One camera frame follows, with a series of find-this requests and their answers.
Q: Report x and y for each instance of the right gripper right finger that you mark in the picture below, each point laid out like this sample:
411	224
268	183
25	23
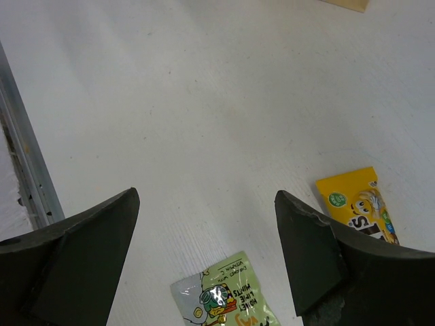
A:
340	276

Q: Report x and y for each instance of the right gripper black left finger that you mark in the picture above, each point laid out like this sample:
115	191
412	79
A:
68	273

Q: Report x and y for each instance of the yellow M&M candy pack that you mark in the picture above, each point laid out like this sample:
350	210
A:
354	199

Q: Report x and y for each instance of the brown paper bag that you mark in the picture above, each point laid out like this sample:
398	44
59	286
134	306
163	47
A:
355	5

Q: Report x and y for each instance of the right green Himalaya sachet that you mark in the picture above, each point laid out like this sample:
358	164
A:
226	293

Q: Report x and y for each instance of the aluminium table front rail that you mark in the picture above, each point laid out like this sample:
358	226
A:
37	192

